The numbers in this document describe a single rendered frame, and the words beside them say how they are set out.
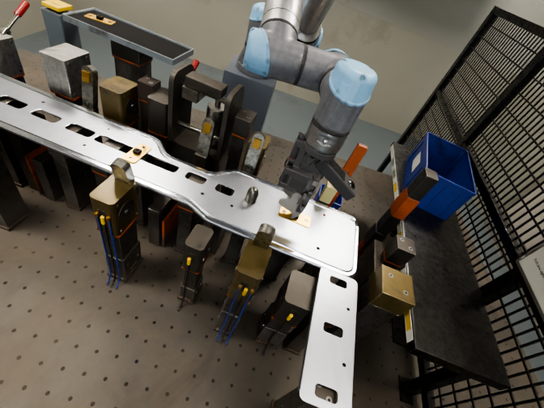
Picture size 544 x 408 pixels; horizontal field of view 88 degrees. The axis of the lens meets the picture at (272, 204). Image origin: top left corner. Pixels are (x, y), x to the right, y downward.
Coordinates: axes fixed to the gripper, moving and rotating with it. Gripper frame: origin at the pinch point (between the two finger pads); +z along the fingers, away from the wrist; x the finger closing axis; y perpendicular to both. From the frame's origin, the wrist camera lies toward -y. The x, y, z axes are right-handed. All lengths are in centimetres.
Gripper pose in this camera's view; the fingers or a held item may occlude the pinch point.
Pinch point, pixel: (297, 212)
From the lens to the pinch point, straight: 70.5
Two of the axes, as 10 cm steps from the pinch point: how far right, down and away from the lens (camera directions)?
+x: -2.6, 6.4, -7.2
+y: -9.2, -3.8, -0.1
